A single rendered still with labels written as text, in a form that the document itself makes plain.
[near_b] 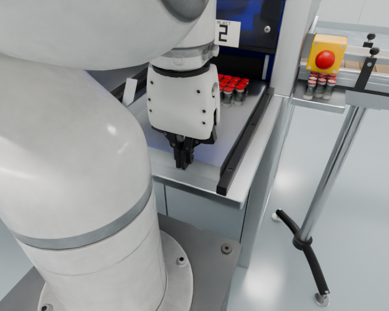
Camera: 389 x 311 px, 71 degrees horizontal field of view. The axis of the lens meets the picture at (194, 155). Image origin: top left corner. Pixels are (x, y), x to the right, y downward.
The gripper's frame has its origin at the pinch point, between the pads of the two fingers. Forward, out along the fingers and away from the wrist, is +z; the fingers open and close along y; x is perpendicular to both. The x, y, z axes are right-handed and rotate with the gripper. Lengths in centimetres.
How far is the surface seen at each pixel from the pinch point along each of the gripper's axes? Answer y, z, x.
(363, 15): -69, 70, -499
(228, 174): -7.3, 3.3, -2.0
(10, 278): 85, 93, 9
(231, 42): 4.5, -6.7, -38.5
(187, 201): 18, 60, -39
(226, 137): -2.9, 5.1, -14.4
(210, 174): -4.3, 4.0, -1.5
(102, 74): 42, 5, -31
